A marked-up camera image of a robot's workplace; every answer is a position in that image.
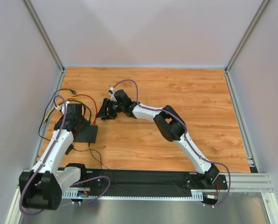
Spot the black network switch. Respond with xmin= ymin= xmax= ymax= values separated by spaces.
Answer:
xmin=73 ymin=125 xmax=98 ymax=143

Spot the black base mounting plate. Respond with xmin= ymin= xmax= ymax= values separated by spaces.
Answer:
xmin=73 ymin=169 xmax=228 ymax=197

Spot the left aluminium frame post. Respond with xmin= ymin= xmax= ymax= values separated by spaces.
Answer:
xmin=22 ymin=0 xmax=65 ymax=72

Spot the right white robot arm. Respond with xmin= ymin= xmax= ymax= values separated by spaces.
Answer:
xmin=97 ymin=89 xmax=220 ymax=185

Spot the black ethernet cable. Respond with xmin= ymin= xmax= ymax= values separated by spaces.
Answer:
xmin=38 ymin=88 xmax=92 ymax=140

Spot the front aluminium frame rail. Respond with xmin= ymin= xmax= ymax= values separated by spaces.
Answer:
xmin=17 ymin=173 xmax=274 ymax=193

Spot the yellow ethernet cable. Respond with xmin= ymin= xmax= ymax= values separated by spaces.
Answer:
xmin=43 ymin=96 xmax=85 ymax=122

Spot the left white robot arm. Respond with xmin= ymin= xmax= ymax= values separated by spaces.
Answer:
xmin=19 ymin=103 xmax=88 ymax=214

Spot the black power adapter cable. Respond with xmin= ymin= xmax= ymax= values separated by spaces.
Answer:
xmin=64 ymin=141 xmax=111 ymax=171

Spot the grey slotted cable duct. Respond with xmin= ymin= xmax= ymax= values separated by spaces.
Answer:
xmin=62 ymin=189 xmax=203 ymax=202

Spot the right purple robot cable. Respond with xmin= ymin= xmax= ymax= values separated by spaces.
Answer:
xmin=109 ymin=79 xmax=231 ymax=209

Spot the aluminium frame post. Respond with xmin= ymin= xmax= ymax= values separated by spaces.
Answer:
xmin=224 ymin=0 xmax=271 ymax=74
xmin=22 ymin=0 xmax=65 ymax=72

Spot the red ethernet cable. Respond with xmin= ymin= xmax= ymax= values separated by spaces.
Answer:
xmin=74 ymin=94 xmax=98 ymax=125

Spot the right aluminium frame post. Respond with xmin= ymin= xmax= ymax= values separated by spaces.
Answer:
xmin=224 ymin=0 xmax=271 ymax=74

